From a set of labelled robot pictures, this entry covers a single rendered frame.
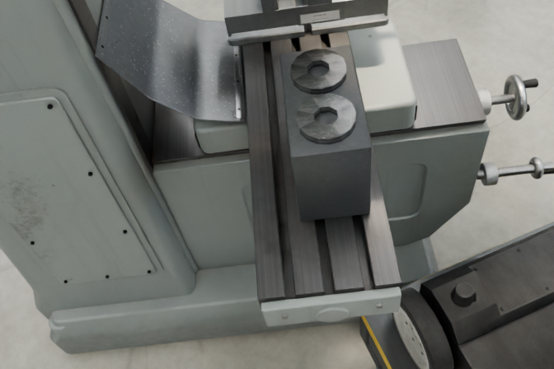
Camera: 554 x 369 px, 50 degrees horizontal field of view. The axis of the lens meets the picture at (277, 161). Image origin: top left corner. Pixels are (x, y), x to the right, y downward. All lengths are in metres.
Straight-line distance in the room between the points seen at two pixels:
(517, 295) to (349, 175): 0.58
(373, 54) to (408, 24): 1.34
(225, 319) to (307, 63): 1.05
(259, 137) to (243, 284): 0.75
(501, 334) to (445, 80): 0.59
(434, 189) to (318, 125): 0.77
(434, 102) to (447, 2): 1.47
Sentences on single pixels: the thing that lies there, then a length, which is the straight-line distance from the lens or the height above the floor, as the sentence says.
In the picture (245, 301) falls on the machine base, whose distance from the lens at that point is 1.79.
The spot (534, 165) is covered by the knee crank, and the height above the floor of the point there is 0.54.
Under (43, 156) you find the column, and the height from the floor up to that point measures 0.89.
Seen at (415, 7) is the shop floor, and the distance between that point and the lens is 2.85.
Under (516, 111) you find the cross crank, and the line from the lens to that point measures 1.61.
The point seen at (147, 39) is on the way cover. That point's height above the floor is 0.99.
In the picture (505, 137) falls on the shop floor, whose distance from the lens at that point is 2.38.
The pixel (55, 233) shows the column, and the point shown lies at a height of 0.61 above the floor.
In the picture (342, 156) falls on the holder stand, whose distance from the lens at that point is 0.88.
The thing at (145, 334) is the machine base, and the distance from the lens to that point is 1.92.
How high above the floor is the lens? 1.82
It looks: 53 degrees down
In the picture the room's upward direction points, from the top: 11 degrees counter-clockwise
